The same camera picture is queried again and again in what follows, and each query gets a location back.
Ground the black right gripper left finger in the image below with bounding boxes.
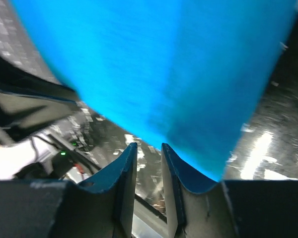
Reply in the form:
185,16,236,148
0,143,137,238

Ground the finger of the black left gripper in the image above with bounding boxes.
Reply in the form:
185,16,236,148
0,57,79,129

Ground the black marble pattern mat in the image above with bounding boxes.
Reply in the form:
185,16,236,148
0,0,298,213

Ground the blue t shirt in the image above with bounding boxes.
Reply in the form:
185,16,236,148
12,0,298,181

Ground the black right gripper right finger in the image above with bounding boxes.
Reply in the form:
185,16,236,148
161,143,298,238

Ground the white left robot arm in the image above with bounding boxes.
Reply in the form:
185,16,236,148
0,57,78,179

